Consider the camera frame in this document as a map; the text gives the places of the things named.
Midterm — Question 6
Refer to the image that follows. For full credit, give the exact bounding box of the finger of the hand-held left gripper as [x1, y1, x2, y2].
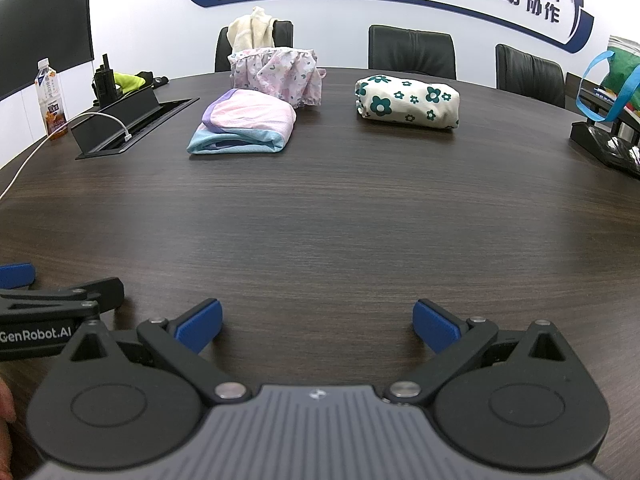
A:
[0, 262, 37, 290]
[0, 277, 125, 314]

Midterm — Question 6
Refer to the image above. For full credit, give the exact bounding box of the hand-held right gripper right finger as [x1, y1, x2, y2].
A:
[384, 298, 588, 405]

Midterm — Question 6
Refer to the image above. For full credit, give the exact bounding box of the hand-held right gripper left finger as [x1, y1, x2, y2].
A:
[52, 298, 251, 404]

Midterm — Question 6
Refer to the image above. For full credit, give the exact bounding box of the pink and blue garment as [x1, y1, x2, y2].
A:
[186, 88, 297, 156]

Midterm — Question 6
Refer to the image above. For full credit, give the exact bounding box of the person's left hand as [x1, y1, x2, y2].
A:
[0, 379, 17, 424]

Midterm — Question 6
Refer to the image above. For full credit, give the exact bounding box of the black table socket box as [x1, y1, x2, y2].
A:
[70, 85, 200, 161]
[570, 120, 640, 178]

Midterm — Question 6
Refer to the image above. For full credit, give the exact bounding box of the plastic drink bottle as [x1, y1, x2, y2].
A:
[34, 58, 69, 141]

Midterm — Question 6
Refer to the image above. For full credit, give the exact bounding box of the black walkie-talkie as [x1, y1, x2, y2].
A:
[93, 53, 118, 108]

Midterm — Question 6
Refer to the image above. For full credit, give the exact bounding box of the yellow-green cloth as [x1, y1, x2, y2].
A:
[112, 71, 151, 96]

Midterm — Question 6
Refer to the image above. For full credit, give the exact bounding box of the white green-flowered folded garment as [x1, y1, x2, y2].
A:
[354, 74, 460, 129]

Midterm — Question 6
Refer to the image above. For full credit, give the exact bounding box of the pink floral ruffled garment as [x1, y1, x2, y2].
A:
[227, 46, 327, 109]

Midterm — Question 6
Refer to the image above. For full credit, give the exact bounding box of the cream garment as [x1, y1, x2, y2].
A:
[226, 6, 279, 53]

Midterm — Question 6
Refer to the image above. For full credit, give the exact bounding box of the white cable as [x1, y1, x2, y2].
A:
[0, 112, 132, 198]

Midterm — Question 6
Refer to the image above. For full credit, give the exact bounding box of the black wall screen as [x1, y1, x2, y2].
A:
[0, 0, 95, 102]

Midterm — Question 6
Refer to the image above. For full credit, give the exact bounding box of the green bag with blue handles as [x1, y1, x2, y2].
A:
[577, 35, 640, 123]

